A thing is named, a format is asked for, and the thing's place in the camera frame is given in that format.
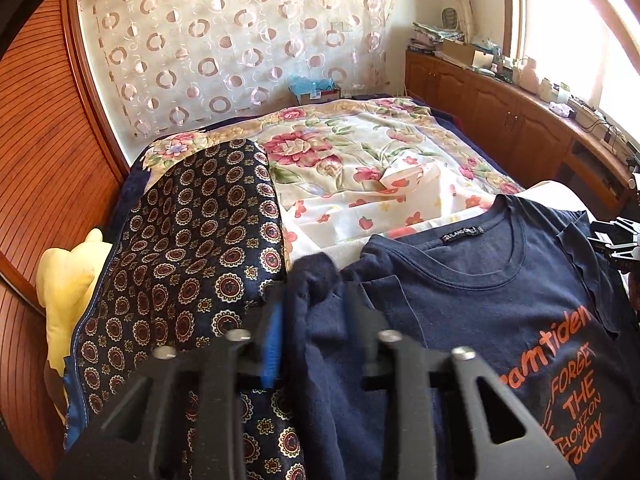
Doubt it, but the navy printed t-shirt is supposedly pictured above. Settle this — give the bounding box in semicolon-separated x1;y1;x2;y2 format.
284;195;639;479

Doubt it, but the long wooden sideboard cabinet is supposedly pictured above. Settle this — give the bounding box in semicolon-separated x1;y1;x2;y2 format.
405;50;639;220

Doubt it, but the yellow plush toy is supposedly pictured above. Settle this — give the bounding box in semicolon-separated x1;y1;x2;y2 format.
34;227;114;426

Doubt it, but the pink white bottle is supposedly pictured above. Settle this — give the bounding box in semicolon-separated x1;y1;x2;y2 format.
518;58;540;96

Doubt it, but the cardboard box on sideboard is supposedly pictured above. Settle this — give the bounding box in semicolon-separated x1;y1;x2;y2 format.
439;40;494;68

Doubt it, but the stack of papers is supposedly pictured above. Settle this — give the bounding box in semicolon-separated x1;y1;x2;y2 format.
409;22;464;52

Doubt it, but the white strawberry fleece blanket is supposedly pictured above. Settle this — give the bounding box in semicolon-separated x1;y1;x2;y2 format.
274;162;496;269

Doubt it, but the floral bed blanket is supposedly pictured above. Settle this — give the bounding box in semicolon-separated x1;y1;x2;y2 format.
106;96;524;261

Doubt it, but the blue item in box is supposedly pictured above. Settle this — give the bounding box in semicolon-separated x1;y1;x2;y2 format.
288;76;342;105

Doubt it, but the sheer circle pattern curtain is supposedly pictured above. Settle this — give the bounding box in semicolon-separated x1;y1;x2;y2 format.
78;0;393;148

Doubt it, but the window with wooden frame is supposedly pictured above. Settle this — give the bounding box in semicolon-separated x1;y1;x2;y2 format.
511;0;639;136

